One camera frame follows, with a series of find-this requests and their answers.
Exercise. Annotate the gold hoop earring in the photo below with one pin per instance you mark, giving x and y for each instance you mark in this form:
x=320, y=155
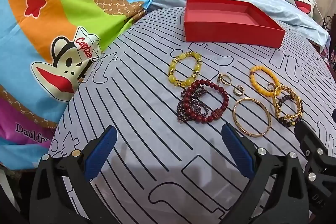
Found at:
x=270, y=86
x=238, y=91

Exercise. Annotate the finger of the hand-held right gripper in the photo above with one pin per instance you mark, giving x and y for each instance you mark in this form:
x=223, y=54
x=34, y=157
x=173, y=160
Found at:
x=334, y=115
x=303, y=133

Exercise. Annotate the red cardboard box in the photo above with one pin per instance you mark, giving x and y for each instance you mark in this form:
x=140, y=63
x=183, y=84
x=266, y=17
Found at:
x=225, y=29

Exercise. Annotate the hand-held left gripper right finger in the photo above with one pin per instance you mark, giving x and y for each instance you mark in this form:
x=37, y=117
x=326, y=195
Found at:
x=236, y=150

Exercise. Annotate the light blue blanket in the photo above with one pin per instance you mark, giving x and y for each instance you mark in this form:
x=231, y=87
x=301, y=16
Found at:
x=288, y=8

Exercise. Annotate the plain gold bangle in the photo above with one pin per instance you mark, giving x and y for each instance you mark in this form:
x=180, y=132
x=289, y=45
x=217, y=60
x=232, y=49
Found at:
x=236, y=121

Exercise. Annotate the grey striped bed sheet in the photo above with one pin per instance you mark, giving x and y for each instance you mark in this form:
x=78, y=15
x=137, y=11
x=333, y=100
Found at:
x=144, y=108

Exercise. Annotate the colourful cartoon blanket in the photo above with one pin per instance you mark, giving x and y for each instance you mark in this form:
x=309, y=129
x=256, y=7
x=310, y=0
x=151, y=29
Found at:
x=52, y=3

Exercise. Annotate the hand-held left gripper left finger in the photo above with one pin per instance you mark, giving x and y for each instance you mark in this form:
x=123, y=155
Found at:
x=102, y=153

